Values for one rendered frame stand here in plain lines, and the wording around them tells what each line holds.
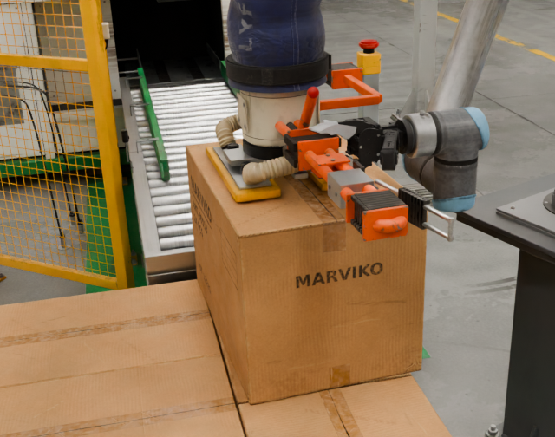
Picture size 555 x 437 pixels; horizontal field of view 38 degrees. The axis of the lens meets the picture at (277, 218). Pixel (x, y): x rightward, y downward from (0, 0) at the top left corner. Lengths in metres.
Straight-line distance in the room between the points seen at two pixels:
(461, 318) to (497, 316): 0.14
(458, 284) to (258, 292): 1.86
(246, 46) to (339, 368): 0.71
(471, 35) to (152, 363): 1.03
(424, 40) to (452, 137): 3.73
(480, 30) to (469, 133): 0.24
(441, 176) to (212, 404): 0.69
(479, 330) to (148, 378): 1.55
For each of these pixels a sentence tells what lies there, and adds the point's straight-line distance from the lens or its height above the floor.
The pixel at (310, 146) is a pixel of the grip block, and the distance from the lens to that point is 1.54.
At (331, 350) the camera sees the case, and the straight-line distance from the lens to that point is 1.72.
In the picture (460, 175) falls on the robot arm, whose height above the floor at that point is 1.00.
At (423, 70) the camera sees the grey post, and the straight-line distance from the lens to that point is 5.40.
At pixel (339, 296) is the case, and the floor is 0.77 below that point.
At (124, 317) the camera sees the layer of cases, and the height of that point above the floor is 0.54.
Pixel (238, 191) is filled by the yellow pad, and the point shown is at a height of 0.97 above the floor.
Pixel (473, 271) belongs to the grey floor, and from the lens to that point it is 3.48.
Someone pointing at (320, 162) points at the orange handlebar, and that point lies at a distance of 1.46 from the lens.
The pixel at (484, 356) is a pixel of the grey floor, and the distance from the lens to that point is 2.92.
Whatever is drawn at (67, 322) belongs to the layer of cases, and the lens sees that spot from 2.13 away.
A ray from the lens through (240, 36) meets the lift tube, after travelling 1.70.
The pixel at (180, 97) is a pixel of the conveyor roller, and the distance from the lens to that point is 4.21.
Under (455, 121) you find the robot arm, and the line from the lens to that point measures 1.65.
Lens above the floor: 1.58
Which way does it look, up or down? 23 degrees down
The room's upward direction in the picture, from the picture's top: 2 degrees counter-clockwise
